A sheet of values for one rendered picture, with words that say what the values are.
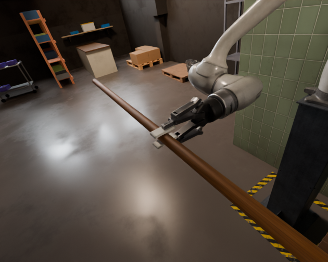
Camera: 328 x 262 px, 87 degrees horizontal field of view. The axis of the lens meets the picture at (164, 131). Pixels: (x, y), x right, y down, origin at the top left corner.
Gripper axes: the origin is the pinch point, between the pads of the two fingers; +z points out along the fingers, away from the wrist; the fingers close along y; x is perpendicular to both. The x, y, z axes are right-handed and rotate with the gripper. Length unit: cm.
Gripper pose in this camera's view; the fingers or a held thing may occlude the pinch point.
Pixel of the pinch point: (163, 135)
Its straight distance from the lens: 49.3
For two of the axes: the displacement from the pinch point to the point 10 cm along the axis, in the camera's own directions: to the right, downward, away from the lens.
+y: 1.7, 8.0, 5.8
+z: -8.2, 4.4, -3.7
